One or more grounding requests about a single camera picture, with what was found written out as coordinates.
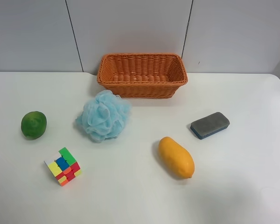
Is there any yellow mango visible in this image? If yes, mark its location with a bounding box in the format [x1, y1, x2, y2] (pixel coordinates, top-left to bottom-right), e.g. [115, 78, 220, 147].
[158, 137, 195, 179]

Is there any grey blue board eraser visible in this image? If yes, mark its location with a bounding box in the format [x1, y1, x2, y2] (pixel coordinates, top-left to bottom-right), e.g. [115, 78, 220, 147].
[190, 112, 230, 140]

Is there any blue mesh bath sponge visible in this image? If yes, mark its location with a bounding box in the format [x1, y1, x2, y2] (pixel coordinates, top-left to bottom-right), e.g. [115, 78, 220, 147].
[76, 90, 132, 143]

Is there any green lemon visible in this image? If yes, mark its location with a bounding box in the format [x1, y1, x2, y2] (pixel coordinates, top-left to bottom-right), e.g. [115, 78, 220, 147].
[21, 111, 47, 140]

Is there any orange woven basket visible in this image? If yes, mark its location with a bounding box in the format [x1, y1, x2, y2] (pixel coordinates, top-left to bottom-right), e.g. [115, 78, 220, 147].
[97, 53, 188, 99]

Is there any colourful puzzle cube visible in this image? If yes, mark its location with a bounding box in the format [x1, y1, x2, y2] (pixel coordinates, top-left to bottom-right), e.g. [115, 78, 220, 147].
[44, 147, 82, 186]

